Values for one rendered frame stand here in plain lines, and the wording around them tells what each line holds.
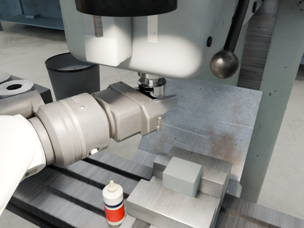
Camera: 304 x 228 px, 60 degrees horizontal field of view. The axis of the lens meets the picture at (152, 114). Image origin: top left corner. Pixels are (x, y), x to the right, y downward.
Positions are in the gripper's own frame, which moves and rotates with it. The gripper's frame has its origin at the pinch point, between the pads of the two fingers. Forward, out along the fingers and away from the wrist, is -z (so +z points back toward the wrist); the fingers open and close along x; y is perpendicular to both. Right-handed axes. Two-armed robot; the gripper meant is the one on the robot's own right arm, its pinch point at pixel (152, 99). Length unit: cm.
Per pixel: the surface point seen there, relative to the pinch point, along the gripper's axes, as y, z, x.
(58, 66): 71, -55, 209
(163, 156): 16.4, -4.8, 1.7
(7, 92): 7.6, 16.2, 35.0
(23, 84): 7.5, 11.8, 37.6
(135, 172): 27.4, -3.6, 11.2
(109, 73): 123, -147, 277
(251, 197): 52, -43, -3
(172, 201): 16.4, 1.8, -8.2
